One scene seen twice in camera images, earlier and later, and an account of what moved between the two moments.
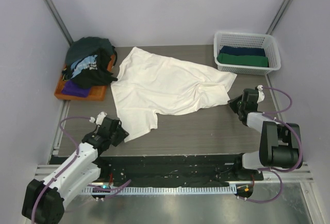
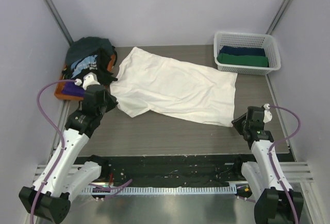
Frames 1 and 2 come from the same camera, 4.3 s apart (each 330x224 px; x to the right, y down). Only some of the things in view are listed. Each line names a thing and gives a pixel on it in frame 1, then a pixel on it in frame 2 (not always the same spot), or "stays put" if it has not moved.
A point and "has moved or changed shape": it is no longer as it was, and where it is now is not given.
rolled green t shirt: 243,59 stays put
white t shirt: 146,86 has moved or changed shape
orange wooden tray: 97,93 stays put
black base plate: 168,170 stays put
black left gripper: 122,134 -> 112,101
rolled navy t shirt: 242,51 stays put
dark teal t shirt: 86,47 stays put
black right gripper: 237,104 -> 240,123
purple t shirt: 71,88 stays put
